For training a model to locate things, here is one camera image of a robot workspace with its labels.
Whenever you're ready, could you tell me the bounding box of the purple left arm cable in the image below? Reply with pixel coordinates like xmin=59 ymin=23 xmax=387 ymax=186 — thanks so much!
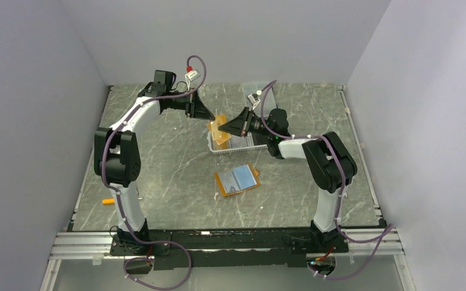
xmin=101 ymin=55 xmax=208 ymax=291

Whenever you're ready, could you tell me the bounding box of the clear plastic screw box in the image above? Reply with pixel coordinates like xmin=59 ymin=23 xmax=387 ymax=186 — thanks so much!
xmin=241 ymin=82 xmax=278 ymax=118

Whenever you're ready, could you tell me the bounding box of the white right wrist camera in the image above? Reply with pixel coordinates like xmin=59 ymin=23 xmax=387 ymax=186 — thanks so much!
xmin=247 ymin=93 xmax=260 ymax=108

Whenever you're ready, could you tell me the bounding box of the orange leather card holder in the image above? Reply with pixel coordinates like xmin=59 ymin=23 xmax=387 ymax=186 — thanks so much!
xmin=214 ymin=164 xmax=261 ymax=197

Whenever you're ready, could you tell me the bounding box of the aluminium frame rail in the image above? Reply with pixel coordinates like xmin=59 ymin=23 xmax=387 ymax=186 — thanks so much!
xmin=49 ymin=227 xmax=404 ymax=261

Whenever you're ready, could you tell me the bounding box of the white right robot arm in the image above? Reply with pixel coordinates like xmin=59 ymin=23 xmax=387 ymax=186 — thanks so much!
xmin=218 ymin=107 xmax=357 ymax=252

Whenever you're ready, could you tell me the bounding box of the silver VIP card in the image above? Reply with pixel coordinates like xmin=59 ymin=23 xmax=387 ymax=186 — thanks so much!
xmin=221 ymin=176 xmax=240 ymax=195

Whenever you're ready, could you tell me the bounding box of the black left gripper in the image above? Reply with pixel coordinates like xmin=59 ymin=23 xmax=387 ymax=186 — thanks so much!
xmin=166 ymin=88 xmax=215 ymax=120

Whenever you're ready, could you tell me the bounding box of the orange handled small tool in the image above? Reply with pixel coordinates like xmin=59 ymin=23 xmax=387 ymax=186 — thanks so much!
xmin=101 ymin=198 xmax=115 ymax=206

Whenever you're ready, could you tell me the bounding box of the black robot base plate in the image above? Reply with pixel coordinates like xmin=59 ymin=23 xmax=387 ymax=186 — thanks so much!
xmin=110 ymin=227 xmax=349 ymax=270

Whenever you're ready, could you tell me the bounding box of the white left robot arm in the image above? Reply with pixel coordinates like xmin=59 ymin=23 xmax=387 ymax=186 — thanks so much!
xmin=94 ymin=70 xmax=215 ymax=255

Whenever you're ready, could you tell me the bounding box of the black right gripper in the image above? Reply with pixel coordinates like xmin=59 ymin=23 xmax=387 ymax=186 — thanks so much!
xmin=218 ymin=108 xmax=274 ymax=139

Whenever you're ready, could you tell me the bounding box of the white plastic basket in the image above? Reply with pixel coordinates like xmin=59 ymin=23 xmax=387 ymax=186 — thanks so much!
xmin=207 ymin=132 xmax=267 ymax=155

